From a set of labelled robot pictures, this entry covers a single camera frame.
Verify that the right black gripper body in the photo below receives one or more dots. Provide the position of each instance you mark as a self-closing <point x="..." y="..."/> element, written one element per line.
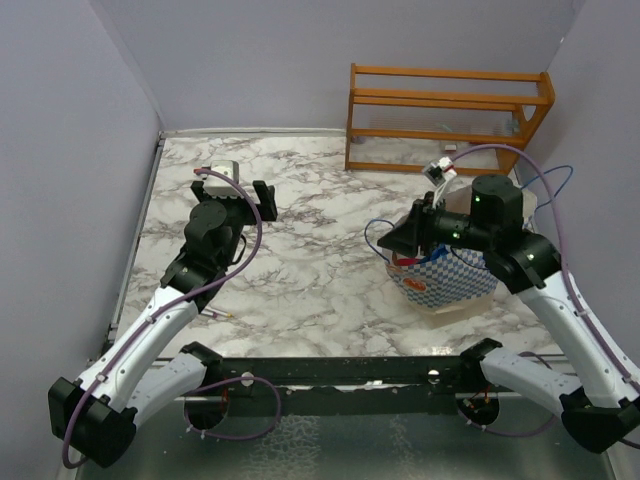
<point x="440" y="225"/>

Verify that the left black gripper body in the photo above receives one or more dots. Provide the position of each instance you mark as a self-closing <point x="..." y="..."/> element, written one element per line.
<point x="241" y="211"/>

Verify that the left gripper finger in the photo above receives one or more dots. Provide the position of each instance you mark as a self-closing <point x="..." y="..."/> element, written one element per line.
<point x="197" y="187"/>
<point x="267" y="207"/>

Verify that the blue checkered paper bag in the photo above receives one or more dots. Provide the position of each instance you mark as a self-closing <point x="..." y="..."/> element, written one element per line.
<point x="445" y="285"/>

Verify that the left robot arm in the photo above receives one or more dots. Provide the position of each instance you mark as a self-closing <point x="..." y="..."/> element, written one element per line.
<point x="98" y="414"/>

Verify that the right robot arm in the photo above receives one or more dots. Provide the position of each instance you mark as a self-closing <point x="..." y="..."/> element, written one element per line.
<point x="598" y="405"/>

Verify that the pens on table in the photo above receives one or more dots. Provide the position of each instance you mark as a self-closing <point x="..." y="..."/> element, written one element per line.
<point x="217" y="314"/>

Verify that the wooden rack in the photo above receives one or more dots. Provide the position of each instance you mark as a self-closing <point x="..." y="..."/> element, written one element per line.
<point x="399" y="118"/>

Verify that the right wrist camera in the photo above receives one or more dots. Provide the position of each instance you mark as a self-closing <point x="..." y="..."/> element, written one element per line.
<point x="441" y="173"/>

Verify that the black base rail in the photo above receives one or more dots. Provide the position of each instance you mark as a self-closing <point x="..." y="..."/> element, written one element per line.
<point x="331" y="386"/>

